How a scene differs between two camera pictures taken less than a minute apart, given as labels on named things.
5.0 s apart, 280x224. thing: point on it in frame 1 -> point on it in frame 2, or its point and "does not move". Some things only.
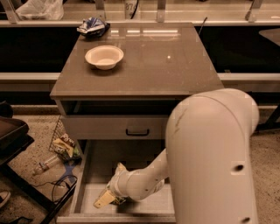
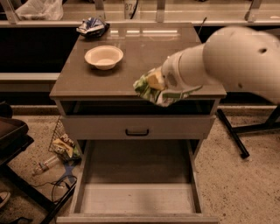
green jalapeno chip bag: (120, 200) -> (151, 93)
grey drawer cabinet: (121, 81) does not move
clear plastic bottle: (45, 164) does not move
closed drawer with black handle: (115, 127) does not move
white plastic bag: (40, 10) does not move
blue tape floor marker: (68, 175) does not move
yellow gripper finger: (106, 198) -> (155, 80)
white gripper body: (119, 183) -> (171, 73)
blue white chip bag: (94, 26) does not move
